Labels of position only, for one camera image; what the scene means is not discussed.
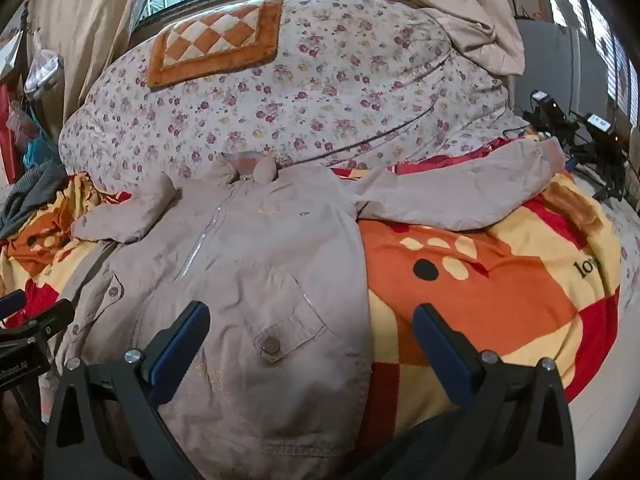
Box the teal cloth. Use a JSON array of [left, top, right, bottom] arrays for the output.
[[22, 137, 60, 171]]

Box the beige zip jacket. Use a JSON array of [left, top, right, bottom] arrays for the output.
[[39, 137, 568, 480]]

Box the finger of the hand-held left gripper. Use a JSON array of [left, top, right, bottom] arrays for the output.
[[0, 291, 27, 321], [20, 299, 76, 347]]

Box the beige draped curtain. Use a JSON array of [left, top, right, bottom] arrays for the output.
[[335, 0, 526, 77]]

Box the clear plastic bag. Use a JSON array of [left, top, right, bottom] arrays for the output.
[[24, 30, 66, 103]]

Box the orange checkered cushion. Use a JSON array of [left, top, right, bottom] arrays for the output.
[[146, 0, 286, 91]]

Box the grey cloth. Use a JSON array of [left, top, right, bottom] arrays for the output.
[[0, 160, 67, 241]]

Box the orange yellow printed blanket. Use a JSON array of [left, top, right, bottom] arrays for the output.
[[0, 152, 623, 451]]

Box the black electronic device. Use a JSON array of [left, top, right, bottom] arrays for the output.
[[531, 89, 573, 133], [580, 111, 621, 148]]

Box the floral white pillow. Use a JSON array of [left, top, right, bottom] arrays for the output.
[[58, 0, 531, 196]]

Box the red bag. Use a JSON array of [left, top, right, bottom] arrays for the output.
[[0, 82, 26, 186]]

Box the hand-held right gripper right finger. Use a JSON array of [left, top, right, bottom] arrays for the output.
[[412, 303, 593, 480]]

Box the side window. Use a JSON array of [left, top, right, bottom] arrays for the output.
[[542, 0, 640, 128]]

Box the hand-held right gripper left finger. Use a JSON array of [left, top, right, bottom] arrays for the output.
[[42, 301, 211, 480]]

